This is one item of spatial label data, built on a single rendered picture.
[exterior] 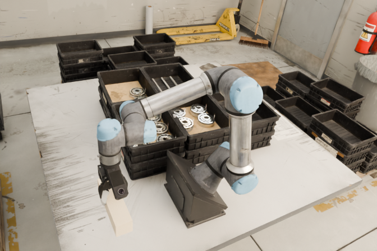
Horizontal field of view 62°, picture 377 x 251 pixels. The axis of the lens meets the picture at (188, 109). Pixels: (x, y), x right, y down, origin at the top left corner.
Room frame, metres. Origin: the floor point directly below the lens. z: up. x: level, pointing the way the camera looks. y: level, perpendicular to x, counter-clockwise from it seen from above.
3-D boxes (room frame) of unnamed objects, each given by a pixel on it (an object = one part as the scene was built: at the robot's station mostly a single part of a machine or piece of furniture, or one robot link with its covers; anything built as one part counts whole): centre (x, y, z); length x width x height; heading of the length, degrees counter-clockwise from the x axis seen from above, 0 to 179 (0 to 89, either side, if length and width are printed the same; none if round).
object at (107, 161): (0.79, 0.25, 1.18); 0.08 x 0.08 x 0.05
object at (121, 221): (0.78, 0.24, 0.95); 0.24 x 0.06 x 0.06; 32
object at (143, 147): (1.36, 0.21, 0.92); 0.40 x 0.30 x 0.02; 29
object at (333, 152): (1.93, -1.08, 0.41); 0.31 x 0.02 x 0.16; 32
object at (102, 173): (0.80, 0.25, 1.10); 0.09 x 0.08 x 0.12; 32
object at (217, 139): (1.50, -0.05, 0.87); 0.40 x 0.30 x 0.11; 29
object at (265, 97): (2.71, -0.78, 0.26); 0.40 x 0.30 x 0.23; 32
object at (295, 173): (1.60, 0.06, 0.35); 1.60 x 1.60 x 0.70; 32
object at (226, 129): (1.50, -0.05, 0.92); 0.40 x 0.30 x 0.02; 29
